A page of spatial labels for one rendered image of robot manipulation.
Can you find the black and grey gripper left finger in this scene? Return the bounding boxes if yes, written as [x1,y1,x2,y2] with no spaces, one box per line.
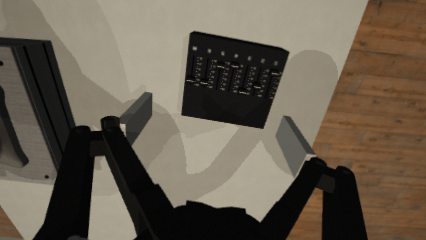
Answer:
[32,92,198,240]

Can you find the black lighting desk panel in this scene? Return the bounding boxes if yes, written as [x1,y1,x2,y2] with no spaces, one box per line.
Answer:
[181,31,289,129]

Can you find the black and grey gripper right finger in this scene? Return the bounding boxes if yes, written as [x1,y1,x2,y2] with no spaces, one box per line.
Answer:
[246,115,368,240]

